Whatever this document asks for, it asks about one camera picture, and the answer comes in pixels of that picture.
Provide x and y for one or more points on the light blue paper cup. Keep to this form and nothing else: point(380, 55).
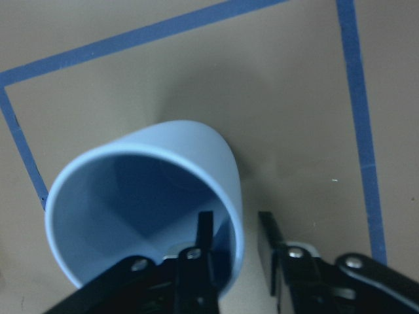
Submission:
point(142, 195)

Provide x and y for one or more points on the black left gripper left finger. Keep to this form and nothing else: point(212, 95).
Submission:
point(183, 284)

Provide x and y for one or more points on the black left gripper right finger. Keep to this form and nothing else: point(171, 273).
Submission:
point(354, 283)

